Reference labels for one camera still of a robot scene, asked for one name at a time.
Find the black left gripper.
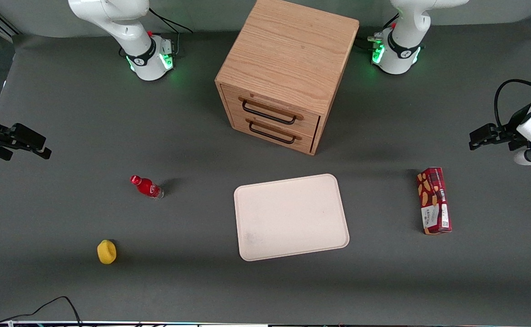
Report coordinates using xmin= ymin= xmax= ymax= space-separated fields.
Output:
xmin=469 ymin=105 xmax=530 ymax=151

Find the red cookie box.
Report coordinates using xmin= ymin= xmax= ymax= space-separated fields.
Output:
xmin=416 ymin=167 xmax=453 ymax=235

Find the cream rectangular tray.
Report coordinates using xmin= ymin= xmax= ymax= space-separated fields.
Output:
xmin=233 ymin=173 xmax=350 ymax=262

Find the red plastic bottle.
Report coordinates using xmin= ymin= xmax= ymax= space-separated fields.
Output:
xmin=130 ymin=175 xmax=165 ymax=199

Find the yellow sponge lemon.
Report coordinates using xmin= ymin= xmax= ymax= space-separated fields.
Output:
xmin=97 ymin=239 xmax=117 ymax=265

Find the wooden two-drawer cabinet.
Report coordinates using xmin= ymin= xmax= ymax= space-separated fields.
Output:
xmin=215 ymin=0 xmax=360 ymax=156

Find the aluminium frame rail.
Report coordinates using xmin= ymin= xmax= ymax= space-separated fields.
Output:
xmin=0 ymin=8 xmax=21 ymax=38

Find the black left arm base cable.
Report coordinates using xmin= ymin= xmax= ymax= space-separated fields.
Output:
xmin=355 ymin=14 xmax=400 ymax=51

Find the black arm base cable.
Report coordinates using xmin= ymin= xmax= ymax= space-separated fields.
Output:
xmin=355 ymin=14 xmax=400 ymax=51
xmin=149 ymin=7 xmax=194 ymax=58

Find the black cable on table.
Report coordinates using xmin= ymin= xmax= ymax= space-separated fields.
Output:
xmin=0 ymin=296 xmax=83 ymax=327

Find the black right arm base cable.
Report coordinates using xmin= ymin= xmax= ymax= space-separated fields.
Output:
xmin=149 ymin=7 xmax=194 ymax=58

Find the black drawer handle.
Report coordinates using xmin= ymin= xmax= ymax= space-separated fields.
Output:
xmin=241 ymin=100 xmax=299 ymax=125
xmin=248 ymin=120 xmax=298 ymax=145

